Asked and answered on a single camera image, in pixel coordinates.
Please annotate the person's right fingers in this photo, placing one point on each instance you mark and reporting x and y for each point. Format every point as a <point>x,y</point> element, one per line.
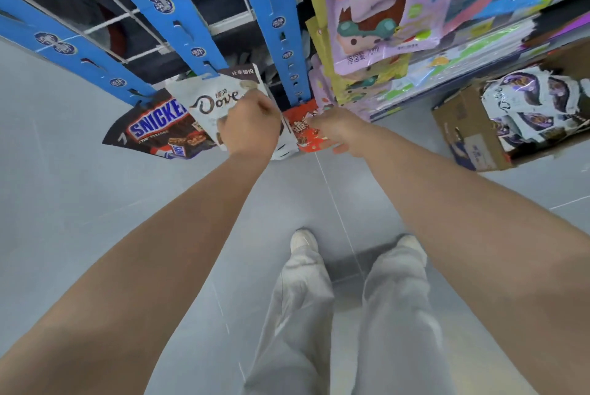
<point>325,123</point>

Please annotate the brown cardboard box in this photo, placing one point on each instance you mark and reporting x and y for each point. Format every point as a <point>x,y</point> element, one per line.
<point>470,136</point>

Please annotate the light grey trousers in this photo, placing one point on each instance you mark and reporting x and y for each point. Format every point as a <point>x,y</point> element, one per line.
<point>299,325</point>

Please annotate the person's left fingers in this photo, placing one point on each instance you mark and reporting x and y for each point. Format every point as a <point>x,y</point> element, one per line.
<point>265,102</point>

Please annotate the pile of white purple packets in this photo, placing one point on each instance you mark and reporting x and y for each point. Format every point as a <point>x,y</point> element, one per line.
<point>530,104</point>

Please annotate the person's white shoe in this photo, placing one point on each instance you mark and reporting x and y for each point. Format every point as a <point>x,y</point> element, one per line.
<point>413,247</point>
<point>303,240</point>

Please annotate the stack of colourful gift bags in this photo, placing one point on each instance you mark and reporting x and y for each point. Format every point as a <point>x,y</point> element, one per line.
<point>484,49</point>

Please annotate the yellow gift bags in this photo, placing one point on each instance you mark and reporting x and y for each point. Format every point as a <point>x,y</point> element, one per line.
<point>318,35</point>

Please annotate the person's right hand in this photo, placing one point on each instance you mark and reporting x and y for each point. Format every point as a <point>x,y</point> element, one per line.
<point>348,130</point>

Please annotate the person's white left shoe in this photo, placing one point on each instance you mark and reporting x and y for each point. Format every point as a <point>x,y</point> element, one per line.
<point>303,240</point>

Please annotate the person's left forearm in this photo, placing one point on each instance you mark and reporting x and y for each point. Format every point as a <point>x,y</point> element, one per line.
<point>152,270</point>

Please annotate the person's right forearm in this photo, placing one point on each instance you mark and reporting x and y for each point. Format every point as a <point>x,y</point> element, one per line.
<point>461,233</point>

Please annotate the red candy bag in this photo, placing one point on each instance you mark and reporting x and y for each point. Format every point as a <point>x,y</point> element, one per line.
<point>299,132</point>

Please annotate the purple cartoon gift bag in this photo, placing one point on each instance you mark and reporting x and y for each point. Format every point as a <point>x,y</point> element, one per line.
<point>373,7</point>

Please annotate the small purple gift bag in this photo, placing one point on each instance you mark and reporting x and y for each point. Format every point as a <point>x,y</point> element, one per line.
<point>322,86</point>

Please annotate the white chocolate bag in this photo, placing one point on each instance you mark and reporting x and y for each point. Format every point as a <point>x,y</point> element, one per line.
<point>203,100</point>

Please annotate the person's left hand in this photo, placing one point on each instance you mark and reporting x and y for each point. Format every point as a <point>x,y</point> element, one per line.
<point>249,130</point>

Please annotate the person's white right shoe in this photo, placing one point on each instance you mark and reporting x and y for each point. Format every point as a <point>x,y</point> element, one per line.
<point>413,247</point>

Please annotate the blue cardboard display strip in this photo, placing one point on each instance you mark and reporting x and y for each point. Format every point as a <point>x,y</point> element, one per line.
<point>276,17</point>
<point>161,3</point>
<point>69,47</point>

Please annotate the brown chocolate bar bag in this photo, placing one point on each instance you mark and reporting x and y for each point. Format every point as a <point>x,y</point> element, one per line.
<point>152,125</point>

